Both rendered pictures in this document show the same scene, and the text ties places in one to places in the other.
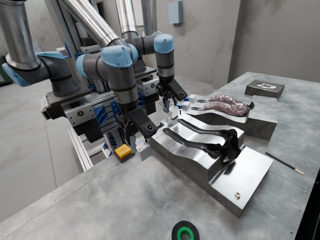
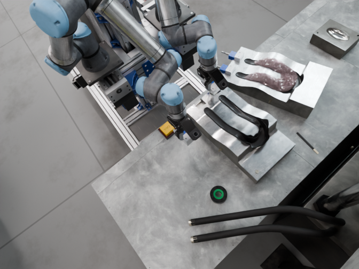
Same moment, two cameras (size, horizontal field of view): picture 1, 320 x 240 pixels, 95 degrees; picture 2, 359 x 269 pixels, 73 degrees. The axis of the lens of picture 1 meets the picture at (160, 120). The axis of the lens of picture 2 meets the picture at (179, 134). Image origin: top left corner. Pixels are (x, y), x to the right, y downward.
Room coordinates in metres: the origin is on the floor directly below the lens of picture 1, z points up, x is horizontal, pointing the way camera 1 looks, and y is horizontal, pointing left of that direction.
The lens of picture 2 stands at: (-0.08, -0.02, 2.00)
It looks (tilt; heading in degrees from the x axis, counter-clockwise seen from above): 63 degrees down; 15
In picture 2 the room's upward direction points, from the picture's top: 21 degrees counter-clockwise
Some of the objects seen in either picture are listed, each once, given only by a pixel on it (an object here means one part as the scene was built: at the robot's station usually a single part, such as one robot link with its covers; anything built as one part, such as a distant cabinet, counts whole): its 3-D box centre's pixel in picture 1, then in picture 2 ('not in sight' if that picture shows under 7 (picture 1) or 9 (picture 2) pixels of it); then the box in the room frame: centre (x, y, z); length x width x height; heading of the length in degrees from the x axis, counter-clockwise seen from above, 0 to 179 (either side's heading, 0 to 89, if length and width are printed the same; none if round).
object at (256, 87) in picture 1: (264, 89); (334, 38); (0.97, -0.79, 0.83); 0.20 x 0.15 x 0.07; 37
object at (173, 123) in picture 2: (130, 114); (178, 118); (0.44, 0.10, 1.09); 0.09 x 0.08 x 0.12; 37
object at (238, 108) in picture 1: (224, 103); (272, 72); (0.75, -0.39, 0.90); 0.26 x 0.18 x 0.08; 54
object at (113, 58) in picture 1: (118, 68); (172, 98); (0.44, 0.10, 1.25); 0.09 x 0.08 x 0.11; 56
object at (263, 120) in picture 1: (224, 108); (272, 77); (0.75, -0.40, 0.85); 0.50 x 0.26 x 0.11; 54
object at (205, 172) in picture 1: (199, 145); (237, 127); (0.47, -0.16, 0.87); 0.50 x 0.26 x 0.14; 37
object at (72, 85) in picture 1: (64, 84); (92, 54); (0.89, 0.54, 1.09); 0.15 x 0.15 x 0.10
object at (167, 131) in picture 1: (198, 134); (236, 119); (0.49, -0.16, 0.92); 0.35 x 0.16 x 0.09; 37
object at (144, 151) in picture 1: (136, 145); (181, 132); (0.45, 0.11, 0.93); 0.13 x 0.05 x 0.05; 37
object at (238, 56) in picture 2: (185, 98); (231, 55); (0.95, -0.21, 0.85); 0.13 x 0.05 x 0.05; 54
